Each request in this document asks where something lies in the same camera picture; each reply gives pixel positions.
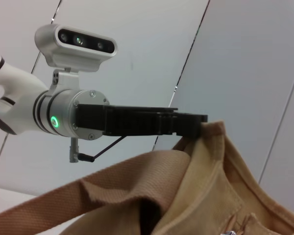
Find khaki fabric food bag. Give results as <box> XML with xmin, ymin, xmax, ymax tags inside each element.
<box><xmin>0</xmin><ymin>119</ymin><xmax>294</xmax><ymax>235</ymax></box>

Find silver camera mount bracket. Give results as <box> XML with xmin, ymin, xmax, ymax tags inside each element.
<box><xmin>51</xmin><ymin>69</ymin><xmax>80</xmax><ymax>98</ymax></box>

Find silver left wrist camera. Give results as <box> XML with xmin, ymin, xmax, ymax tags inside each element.
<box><xmin>34</xmin><ymin>23</ymin><xmax>118</xmax><ymax>73</ymax></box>

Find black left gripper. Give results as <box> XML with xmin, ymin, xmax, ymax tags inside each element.
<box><xmin>74</xmin><ymin>104</ymin><xmax>208</xmax><ymax>138</ymax></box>

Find left gripper connector with cable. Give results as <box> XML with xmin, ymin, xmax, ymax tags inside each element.
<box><xmin>69</xmin><ymin>136</ymin><xmax>126</xmax><ymax>164</ymax></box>

